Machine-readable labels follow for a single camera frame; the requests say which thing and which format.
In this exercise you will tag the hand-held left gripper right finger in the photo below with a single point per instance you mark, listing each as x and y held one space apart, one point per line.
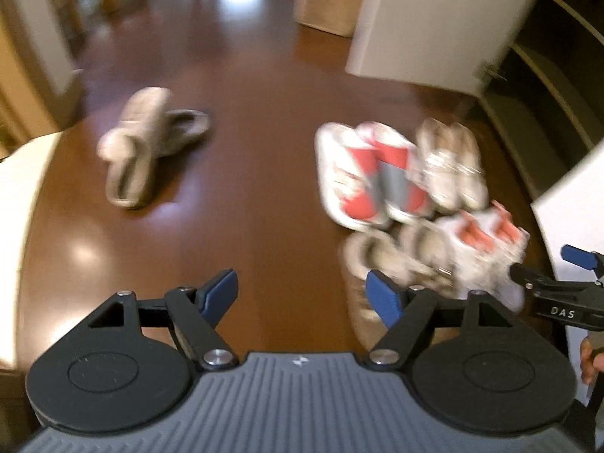
383 299

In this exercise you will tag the white panel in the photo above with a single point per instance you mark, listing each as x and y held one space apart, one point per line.
23 222

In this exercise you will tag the beige fleece-lined slipper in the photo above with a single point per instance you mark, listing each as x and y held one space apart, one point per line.
424 245
356 255

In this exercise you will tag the white cabinet door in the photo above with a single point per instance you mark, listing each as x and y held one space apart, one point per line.
424 23
575 198

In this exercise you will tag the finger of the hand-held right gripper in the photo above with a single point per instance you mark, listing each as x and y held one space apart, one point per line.
531 277
580 257

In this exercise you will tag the person's right hand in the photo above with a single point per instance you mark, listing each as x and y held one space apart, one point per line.
587 356

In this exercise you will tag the beige storage box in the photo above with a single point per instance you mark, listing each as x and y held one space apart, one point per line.
325 9

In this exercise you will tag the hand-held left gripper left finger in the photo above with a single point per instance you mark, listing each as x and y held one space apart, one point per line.
221 292

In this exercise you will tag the cream loafer shoe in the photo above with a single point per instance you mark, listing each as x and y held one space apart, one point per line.
472 179
439 179

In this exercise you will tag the grey ribbed-sole slipper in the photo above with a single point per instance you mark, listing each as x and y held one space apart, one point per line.
132 151
188 125

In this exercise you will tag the red and white sneaker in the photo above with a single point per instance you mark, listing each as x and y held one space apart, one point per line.
354 207
391 151

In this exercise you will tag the white mesh sneaker orange tabs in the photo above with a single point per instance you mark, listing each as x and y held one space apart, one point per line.
514 245
465 259

